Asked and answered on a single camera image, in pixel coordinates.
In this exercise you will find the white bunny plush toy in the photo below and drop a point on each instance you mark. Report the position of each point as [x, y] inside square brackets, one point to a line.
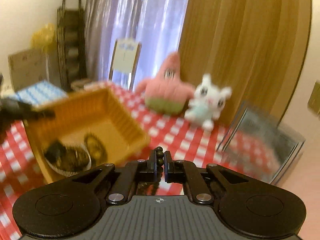
[207, 104]

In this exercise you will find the beige waste basket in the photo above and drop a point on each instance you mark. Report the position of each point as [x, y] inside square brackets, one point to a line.
[78, 85]

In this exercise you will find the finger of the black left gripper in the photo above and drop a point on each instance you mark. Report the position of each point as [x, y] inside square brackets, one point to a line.
[12, 109]

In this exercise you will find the cream wooden chair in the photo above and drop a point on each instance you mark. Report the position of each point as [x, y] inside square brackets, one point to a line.
[125, 58]

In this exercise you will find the brown wooden door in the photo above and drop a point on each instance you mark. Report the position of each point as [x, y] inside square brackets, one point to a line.
[256, 47]

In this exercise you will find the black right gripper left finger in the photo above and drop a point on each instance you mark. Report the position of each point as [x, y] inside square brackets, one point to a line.
[70, 206]

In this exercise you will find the yellow plastic tray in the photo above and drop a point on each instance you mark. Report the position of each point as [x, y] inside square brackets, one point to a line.
[95, 119]

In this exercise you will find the glass sand picture frame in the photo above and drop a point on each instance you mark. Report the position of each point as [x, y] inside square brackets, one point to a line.
[265, 139]

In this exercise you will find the gold wall socket left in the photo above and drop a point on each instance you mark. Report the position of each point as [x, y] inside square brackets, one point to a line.
[314, 100]

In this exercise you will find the yellow plastic bag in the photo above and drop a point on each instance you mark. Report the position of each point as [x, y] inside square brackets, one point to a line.
[44, 38]

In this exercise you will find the red white checkered tablecloth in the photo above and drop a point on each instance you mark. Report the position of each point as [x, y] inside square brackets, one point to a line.
[20, 171]

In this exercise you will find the blue white checkered bedding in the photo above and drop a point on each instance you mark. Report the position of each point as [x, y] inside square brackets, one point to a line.
[40, 93]

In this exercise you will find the cardboard box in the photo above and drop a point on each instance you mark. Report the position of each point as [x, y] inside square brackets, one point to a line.
[27, 67]

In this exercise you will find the sheer lilac curtain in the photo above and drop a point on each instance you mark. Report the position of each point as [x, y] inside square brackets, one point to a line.
[156, 24]

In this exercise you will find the pink starfish plush toy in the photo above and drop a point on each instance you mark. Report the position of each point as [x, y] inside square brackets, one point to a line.
[166, 93]

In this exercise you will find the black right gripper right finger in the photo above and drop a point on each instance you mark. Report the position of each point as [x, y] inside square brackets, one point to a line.
[247, 206]

